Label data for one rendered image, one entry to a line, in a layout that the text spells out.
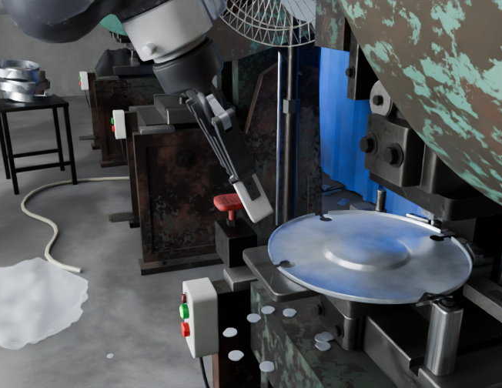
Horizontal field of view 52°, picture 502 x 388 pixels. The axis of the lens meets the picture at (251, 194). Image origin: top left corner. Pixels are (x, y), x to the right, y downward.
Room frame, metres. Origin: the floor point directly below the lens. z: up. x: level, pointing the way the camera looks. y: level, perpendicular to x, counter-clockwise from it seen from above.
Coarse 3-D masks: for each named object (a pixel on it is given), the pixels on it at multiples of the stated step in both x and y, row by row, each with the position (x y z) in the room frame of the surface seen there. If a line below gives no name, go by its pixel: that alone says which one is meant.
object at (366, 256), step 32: (288, 224) 0.78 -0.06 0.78; (320, 224) 0.78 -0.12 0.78; (352, 224) 0.78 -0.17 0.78; (384, 224) 0.78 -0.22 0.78; (416, 224) 0.78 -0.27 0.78; (288, 256) 0.67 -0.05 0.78; (320, 256) 0.67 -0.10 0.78; (352, 256) 0.65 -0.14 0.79; (384, 256) 0.65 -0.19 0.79; (416, 256) 0.67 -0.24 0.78; (448, 256) 0.67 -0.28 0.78; (320, 288) 0.57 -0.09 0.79; (352, 288) 0.58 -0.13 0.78; (384, 288) 0.58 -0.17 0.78; (416, 288) 0.58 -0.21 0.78; (448, 288) 0.58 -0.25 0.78
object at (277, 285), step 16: (256, 256) 0.67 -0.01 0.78; (256, 272) 0.63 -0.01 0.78; (272, 272) 0.62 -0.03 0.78; (272, 288) 0.58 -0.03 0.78; (288, 288) 0.58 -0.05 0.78; (304, 288) 0.58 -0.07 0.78; (320, 304) 0.70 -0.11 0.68; (336, 304) 0.65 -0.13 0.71; (352, 304) 0.63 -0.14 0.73; (368, 304) 0.63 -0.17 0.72; (384, 304) 0.64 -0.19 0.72; (320, 320) 0.70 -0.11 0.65; (336, 320) 0.65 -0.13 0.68; (352, 320) 0.62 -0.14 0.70; (336, 336) 0.63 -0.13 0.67; (352, 336) 0.62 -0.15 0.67
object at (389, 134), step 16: (384, 96) 0.73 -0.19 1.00; (384, 112) 0.72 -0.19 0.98; (400, 112) 0.71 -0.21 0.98; (368, 128) 0.73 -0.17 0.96; (384, 128) 0.69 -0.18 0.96; (400, 128) 0.66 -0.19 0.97; (368, 144) 0.71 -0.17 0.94; (384, 144) 0.69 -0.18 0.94; (400, 144) 0.65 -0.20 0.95; (416, 144) 0.65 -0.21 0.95; (368, 160) 0.72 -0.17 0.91; (384, 160) 0.66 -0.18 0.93; (400, 160) 0.65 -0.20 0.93; (416, 160) 0.65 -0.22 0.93; (432, 160) 0.64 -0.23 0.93; (384, 176) 0.68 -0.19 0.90; (400, 176) 0.65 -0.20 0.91; (416, 176) 0.65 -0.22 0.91; (432, 176) 0.63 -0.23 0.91; (448, 176) 0.64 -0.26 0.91; (432, 192) 0.63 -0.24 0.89
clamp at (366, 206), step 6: (378, 192) 0.87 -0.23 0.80; (384, 192) 0.87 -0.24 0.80; (378, 198) 0.87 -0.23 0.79; (384, 198) 0.87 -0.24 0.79; (354, 204) 0.94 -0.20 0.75; (360, 204) 0.94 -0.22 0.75; (366, 204) 0.94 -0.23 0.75; (378, 204) 0.87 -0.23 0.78; (384, 204) 0.87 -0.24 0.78; (366, 210) 0.91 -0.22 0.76; (372, 210) 0.91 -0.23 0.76; (378, 210) 0.87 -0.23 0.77; (384, 210) 0.87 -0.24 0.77
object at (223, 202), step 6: (216, 198) 0.96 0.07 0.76; (222, 198) 0.96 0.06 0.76; (228, 198) 0.96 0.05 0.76; (234, 198) 0.96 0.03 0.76; (216, 204) 0.95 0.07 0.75; (222, 204) 0.93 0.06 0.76; (228, 204) 0.93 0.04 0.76; (234, 204) 0.93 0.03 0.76; (240, 204) 0.94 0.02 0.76; (222, 210) 0.93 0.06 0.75; (228, 210) 0.93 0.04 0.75; (234, 210) 0.96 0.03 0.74; (234, 216) 0.96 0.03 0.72
